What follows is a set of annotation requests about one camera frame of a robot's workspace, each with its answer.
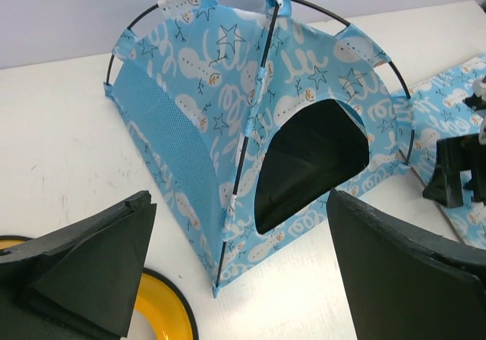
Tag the blue snowman tent mat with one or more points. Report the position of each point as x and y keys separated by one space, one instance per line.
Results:
x=449 y=104

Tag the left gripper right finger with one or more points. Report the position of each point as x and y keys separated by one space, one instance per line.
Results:
x=402 y=281

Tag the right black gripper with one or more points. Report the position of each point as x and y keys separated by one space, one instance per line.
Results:
x=456 y=155

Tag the blue snowman pet tent fabric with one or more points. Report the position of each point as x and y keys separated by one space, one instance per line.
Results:
x=325 y=120

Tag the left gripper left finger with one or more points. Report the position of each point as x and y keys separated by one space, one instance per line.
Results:
x=128 y=220

